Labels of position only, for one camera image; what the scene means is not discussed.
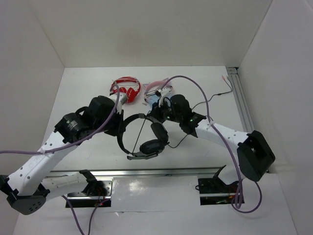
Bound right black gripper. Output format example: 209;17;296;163
145;98;182;125

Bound black headset with microphone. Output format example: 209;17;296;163
117;113;169;161

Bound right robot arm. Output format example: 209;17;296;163
150;94;276;192

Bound black headset cable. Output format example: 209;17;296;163
132;74;233;157

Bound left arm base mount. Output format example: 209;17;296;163
66;177;113;208

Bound front aluminium rail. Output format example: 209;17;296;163
47;165;227;178

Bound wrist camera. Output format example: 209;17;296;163
156;87;172;108
109;93;128;114

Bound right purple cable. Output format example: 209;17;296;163
161;75;263;213

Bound red headphones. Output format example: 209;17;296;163
110;76;141;103

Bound pink blue cat headphones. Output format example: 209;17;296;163
143;78;174;107

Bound right side aluminium rail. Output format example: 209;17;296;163
226;67;255;132

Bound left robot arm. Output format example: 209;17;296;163
0;94;127;215

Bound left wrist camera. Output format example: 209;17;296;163
109;93;128;114

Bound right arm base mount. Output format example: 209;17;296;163
195;178;238;206

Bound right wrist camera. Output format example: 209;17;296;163
156;87;172;108

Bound aluminium rail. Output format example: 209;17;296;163
47;165;227;178
226;67;255;132

